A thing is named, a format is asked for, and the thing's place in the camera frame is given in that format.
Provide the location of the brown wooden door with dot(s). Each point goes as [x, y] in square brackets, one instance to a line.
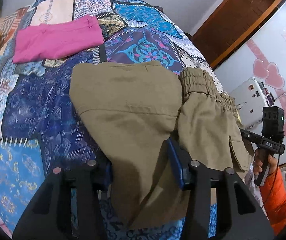
[230, 25]

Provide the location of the pink folded garment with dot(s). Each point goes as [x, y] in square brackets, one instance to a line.
[56, 41]

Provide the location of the khaki olive pants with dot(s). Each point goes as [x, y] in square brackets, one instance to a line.
[131, 110]

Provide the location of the person right hand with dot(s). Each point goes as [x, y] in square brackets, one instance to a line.
[260, 156]

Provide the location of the black camera box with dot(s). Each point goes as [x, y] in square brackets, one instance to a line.
[273, 124]

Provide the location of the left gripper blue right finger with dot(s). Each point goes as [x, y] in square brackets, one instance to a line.
[179, 162]

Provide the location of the white wardrobe with hearts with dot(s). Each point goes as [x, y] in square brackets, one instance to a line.
[263, 56]

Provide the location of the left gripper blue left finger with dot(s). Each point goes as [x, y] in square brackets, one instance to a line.
[103, 172]

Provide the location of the orange jacket forearm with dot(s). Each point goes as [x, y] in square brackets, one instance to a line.
[273, 194]

